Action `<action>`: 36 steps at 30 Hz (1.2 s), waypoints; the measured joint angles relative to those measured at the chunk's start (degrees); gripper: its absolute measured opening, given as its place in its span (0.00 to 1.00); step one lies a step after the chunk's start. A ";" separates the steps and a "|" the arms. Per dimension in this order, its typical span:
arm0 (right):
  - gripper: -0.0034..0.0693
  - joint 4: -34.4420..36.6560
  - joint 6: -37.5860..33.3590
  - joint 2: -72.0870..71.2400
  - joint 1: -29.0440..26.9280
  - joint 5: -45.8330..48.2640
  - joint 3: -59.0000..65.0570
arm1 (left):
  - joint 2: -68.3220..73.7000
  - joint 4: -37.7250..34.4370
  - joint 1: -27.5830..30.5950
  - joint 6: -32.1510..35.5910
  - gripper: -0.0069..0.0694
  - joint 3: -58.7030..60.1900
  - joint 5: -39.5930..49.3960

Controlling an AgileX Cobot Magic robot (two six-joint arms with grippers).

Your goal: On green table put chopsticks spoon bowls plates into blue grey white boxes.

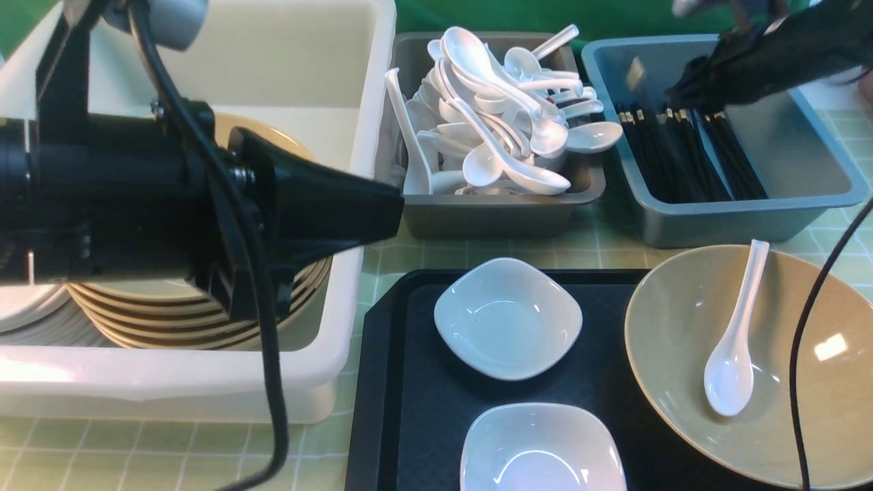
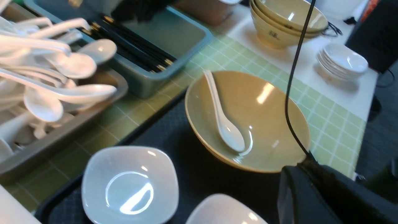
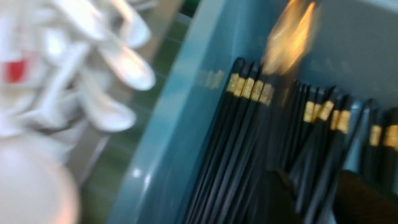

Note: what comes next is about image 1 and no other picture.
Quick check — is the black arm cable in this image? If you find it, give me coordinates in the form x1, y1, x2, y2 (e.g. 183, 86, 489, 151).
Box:
789, 198, 873, 491
126, 0, 290, 491

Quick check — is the green checkered tablecloth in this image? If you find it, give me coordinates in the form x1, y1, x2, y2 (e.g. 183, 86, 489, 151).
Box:
0, 109, 873, 491

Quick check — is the stack of tan bowls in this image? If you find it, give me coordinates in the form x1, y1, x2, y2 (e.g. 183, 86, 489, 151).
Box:
66, 113, 331, 351

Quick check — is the bundle of black chopsticks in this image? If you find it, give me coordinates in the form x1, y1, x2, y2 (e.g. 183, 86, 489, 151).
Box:
615, 104, 769, 204

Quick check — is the white soup spoon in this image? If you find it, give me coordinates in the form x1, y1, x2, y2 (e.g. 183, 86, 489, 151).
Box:
702, 240, 770, 417

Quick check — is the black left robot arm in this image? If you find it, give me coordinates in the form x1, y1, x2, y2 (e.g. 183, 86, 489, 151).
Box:
1, 1, 404, 326

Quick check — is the stack of white dishes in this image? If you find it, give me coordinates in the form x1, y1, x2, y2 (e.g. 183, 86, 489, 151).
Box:
1, 285, 107, 347

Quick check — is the large white plastic tub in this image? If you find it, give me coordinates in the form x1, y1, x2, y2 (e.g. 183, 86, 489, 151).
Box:
2, 1, 396, 423

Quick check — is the blue chopstick bin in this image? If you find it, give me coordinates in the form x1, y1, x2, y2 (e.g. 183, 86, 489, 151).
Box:
580, 34, 869, 248

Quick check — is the white square dish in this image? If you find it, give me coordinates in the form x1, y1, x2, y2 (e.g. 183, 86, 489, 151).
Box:
433, 257, 583, 381
459, 403, 627, 490

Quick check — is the grey spoon bin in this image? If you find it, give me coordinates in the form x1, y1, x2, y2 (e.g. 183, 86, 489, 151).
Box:
374, 31, 607, 239

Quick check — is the tan noodle bowl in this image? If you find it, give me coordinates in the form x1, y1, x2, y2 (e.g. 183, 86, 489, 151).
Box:
625, 245, 872, 490

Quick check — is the black serving tray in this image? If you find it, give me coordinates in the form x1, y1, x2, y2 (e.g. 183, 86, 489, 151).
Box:
345, 269, 769, 490

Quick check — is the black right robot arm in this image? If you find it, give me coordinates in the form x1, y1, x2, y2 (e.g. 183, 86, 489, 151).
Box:
666, 1, 872, 113

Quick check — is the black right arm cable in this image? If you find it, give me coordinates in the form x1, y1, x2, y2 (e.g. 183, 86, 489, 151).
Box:
789, 198, 873, 491

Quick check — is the pile of white spoons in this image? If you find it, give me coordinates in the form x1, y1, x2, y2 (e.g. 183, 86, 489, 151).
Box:
385, 25, 623, 196

